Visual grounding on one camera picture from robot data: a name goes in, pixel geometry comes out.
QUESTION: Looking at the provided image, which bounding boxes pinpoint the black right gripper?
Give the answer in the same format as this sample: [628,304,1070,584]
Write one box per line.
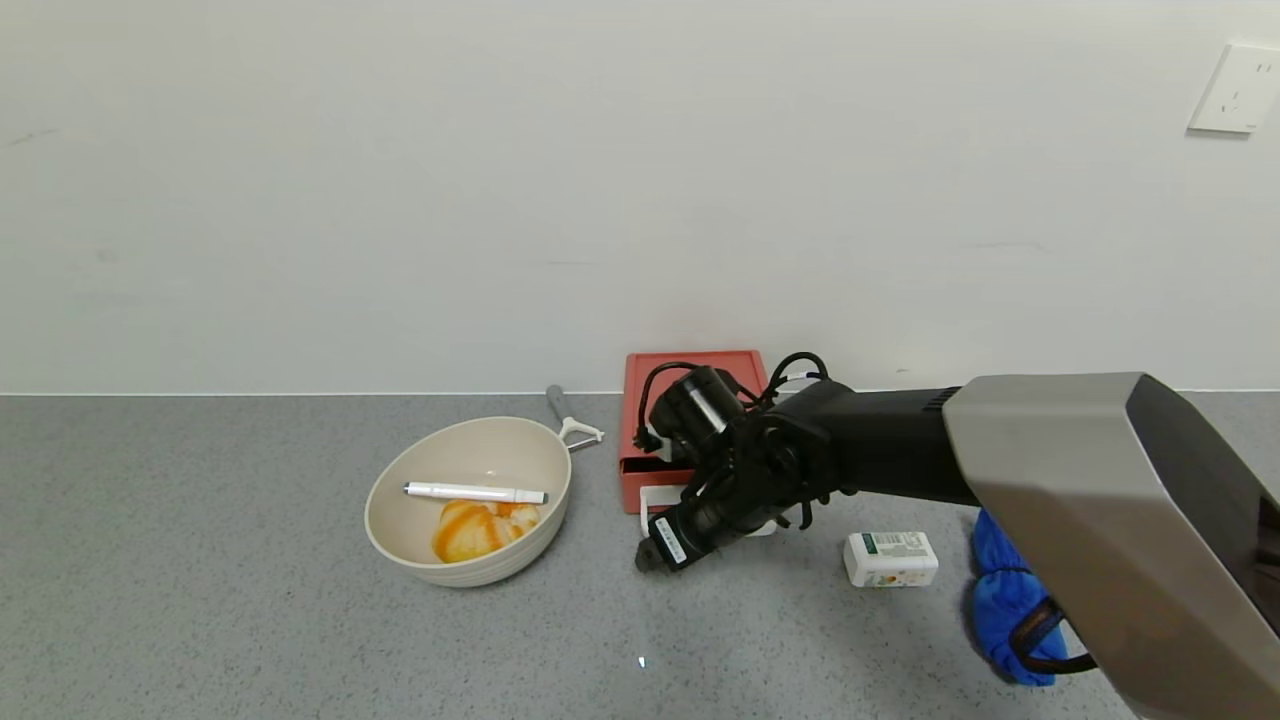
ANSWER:
[634,483,746,573]

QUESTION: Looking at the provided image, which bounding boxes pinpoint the red drawer case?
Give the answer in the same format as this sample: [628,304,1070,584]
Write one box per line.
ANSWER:
[618,350,771,516]

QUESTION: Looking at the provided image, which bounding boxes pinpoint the beige ribbed bowl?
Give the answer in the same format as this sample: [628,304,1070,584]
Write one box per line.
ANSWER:
[364,416,573,588]

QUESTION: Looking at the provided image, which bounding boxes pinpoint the orange striped bread roll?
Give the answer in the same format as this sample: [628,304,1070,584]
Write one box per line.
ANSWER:
[432,500,541,564]

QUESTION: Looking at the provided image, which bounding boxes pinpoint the white marker pen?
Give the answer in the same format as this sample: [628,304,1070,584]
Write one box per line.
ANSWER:
[403,482,549,505]

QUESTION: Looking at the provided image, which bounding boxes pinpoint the small white printed box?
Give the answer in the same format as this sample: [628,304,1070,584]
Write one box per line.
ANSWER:
[843,531,939,588]

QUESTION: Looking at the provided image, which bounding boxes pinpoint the blue crumpled cloth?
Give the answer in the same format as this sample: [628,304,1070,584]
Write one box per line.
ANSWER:
[968,508,1069,687]

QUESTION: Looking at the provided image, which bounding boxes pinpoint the black looping cable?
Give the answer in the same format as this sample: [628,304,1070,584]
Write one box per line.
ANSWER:
[636,362,701,453]

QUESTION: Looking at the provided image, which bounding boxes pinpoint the grey handled white peeler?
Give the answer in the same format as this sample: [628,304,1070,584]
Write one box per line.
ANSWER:
[546,386,606,453]

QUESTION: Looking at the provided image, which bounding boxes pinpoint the black cable with white tag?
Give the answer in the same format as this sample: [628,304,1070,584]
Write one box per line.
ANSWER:
[765,352,831,401]

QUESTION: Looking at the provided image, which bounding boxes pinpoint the white wall socket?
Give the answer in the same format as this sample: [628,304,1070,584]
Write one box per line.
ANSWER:
[1187,43,1280,135]

